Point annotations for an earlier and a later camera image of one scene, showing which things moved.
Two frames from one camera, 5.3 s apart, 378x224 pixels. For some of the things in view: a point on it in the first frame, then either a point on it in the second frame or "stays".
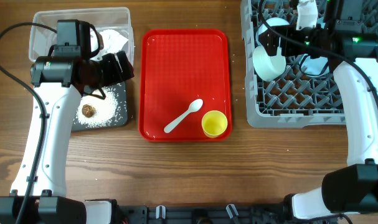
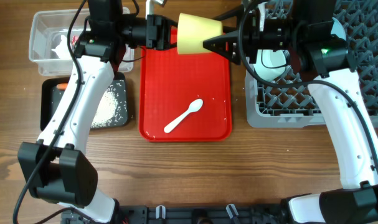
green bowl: [268, 67] stays
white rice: [104, 101] stays
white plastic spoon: [194, 106] stays
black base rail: [263, 214] stays
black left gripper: [114, 74] -> [157, 32]
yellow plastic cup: [214, 123] -> [193, 30]
